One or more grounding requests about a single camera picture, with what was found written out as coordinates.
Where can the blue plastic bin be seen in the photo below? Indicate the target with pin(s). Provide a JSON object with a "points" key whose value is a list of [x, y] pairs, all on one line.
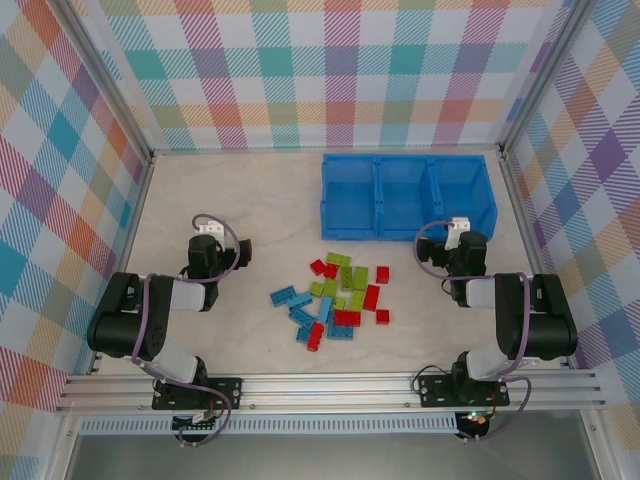
{"points": [[350, 195], [465, 190], [404, 195]]}

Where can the small red lego brick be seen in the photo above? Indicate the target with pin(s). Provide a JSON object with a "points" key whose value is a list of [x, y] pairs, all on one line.
{"points": [[317, 266], [382, 275], [382, 316], [331, 271]]}

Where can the left black wrist camera box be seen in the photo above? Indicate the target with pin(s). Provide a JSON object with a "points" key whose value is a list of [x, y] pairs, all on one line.
{"points": [[244, 252]]}

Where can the small circuit board with LEDs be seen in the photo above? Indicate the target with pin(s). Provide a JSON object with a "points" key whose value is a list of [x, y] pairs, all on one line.
{"points": [[472, 417]]}

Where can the long green lego brick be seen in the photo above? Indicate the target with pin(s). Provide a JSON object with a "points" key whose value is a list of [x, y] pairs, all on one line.
{"points": [[361, 278], [346, 278], [356, 300], [339, 259]]}

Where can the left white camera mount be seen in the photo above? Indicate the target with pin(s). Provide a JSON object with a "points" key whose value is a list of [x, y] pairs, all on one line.
{"points": [[210, 229]]}

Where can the small blue lego brick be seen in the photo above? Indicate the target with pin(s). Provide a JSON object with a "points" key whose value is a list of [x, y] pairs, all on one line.
{"points": [[304, 334]]}

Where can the long blue lego brick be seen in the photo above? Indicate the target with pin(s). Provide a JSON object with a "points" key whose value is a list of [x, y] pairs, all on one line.
{"points": [[326, 309], [302, 315], [341, 332], [299, 300], [282, 295]]}

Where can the aluminium frame post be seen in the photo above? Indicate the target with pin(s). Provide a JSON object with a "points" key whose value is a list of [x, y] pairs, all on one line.
{"points": [[543, 75], [111, 80]]}

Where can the small green lego brick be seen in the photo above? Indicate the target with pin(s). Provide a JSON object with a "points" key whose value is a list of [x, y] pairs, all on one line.
{"points": [[331, 288], [317, 288], [340, 304]]}

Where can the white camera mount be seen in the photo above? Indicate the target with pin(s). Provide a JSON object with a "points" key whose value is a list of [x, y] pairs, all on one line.
{"points": [[459, 224], [210, 229]]}

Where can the wide aluminium base rail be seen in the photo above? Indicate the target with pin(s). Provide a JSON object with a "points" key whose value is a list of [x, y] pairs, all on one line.
{"points": [[325, 391]]}

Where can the long red lego brick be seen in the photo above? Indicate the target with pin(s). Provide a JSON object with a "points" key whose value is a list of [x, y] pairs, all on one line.
{"points": [[372, 297], [315, 336], [347, 318]]}

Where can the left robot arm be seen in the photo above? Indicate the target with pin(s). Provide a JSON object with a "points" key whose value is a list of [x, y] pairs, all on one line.
{"points": [[115, 325]]}

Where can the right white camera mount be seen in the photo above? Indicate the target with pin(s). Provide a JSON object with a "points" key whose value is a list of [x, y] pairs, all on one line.
{"points": [[459, 224]]}

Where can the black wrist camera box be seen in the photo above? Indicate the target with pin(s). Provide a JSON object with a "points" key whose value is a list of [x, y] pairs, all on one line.
{"points": [[425, 251], [244, 252]]}

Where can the right black wrist camera box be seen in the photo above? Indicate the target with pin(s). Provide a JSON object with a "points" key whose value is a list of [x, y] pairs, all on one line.
{"points": [[425, 251]]}

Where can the aluminium frame rail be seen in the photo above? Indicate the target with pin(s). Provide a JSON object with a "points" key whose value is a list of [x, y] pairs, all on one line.
{"points": [[136, 215], [521, 215]]}

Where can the small green circuit board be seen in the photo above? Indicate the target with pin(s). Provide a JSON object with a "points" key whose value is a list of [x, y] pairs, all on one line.
{"points": [[207, 415]]}

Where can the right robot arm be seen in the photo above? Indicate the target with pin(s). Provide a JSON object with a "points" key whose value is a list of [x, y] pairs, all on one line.
{"points": [[547, 330]]}

